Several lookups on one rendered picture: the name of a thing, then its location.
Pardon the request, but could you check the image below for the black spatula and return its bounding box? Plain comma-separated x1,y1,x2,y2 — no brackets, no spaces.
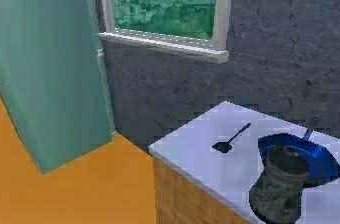
211,122,252,154

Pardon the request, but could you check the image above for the wooden counter with white top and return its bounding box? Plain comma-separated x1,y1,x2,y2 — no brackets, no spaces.
148,100,340,224

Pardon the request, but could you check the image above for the white framed window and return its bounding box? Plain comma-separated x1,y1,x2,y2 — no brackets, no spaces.
97,0,232,64

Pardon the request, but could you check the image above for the green fridge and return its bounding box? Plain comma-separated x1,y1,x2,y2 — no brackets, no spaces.
0,0,117,175

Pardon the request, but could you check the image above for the blue pan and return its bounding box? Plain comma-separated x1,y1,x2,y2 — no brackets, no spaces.
257,127,340,188

